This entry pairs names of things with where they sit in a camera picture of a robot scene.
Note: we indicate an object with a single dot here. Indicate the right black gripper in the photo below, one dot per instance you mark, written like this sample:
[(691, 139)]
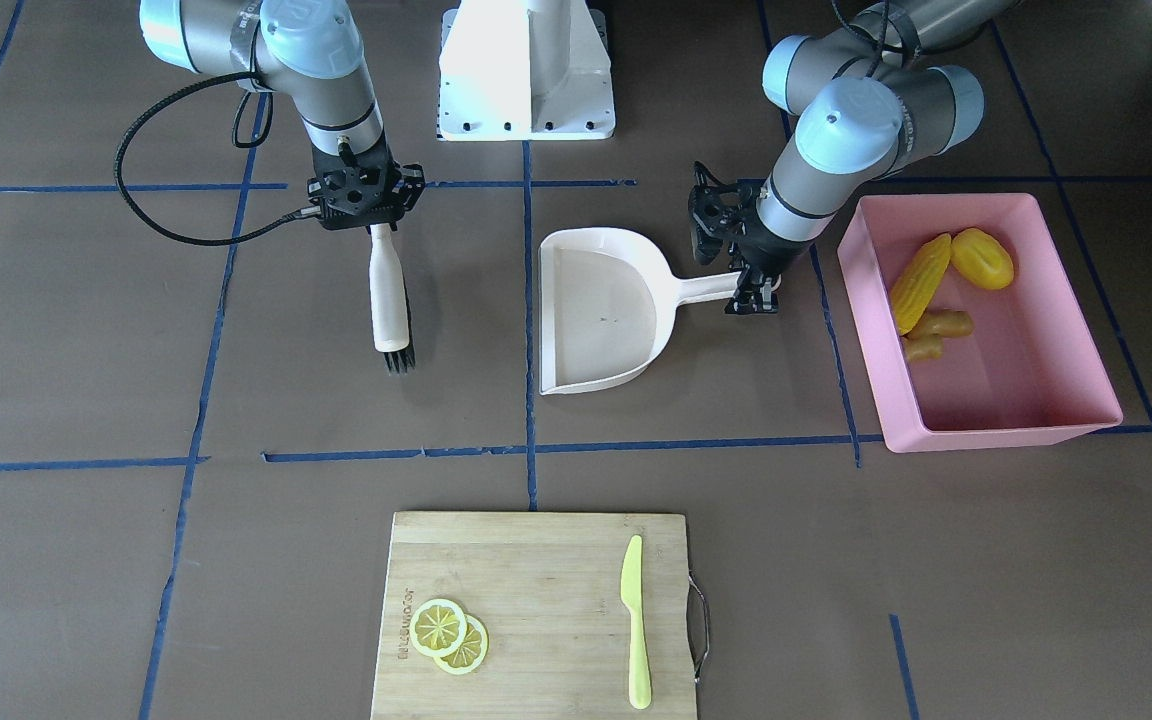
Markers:
[(412, 186)]

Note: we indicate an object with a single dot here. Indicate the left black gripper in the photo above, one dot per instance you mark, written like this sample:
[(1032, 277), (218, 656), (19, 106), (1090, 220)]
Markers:
[(765, 252)]

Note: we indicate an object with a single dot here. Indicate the white brush black bristles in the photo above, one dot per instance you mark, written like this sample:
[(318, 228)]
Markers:
[(390, 312)]

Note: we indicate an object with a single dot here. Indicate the beige plastic dustpan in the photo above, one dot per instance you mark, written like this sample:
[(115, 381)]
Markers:
[(608, 305)]

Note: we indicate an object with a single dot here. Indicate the yellow corn cob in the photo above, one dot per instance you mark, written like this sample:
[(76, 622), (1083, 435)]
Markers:
[(918, 281)]

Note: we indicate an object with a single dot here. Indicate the brown toy ginger root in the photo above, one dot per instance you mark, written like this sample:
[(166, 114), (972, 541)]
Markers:
[(926, 340)]

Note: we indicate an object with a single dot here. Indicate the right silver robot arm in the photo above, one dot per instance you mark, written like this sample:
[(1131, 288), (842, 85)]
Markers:
[(312, 52)]

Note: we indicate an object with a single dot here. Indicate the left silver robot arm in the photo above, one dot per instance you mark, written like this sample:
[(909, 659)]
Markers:
[(864, 110)]

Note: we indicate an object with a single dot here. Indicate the pink plastic bin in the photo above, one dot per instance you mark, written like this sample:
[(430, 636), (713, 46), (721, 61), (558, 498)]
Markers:
[(1029, 374)]

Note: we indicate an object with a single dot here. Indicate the white mounting column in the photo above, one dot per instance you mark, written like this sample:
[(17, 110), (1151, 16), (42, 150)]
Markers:
[(515, 71)]

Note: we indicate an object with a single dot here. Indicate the wooden cutting board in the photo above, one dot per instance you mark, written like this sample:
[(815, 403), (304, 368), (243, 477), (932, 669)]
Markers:
[(546, 586)]

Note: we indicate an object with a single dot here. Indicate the yellow plastic knife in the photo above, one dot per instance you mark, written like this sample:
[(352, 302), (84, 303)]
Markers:
[(639, 679)]

